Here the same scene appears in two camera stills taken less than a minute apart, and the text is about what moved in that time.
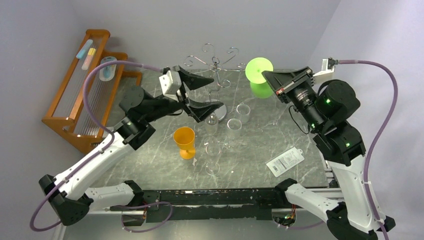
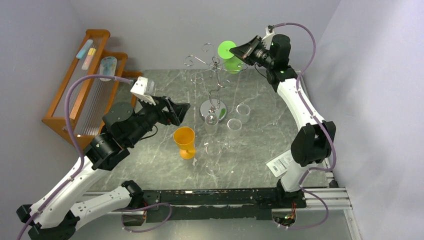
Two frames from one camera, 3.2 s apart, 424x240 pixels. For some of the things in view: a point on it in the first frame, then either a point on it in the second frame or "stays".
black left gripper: (199, 110) → (177, 111)
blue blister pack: (107, 72) stays
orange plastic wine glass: (184, 137) stays
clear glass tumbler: (234, 126) stays
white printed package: (283, 162) stays
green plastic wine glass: (259, 87) → (233, 64)
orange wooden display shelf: (105, 88) stays
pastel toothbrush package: (86, 54) stays
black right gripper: (294, 85) → (257, 50)
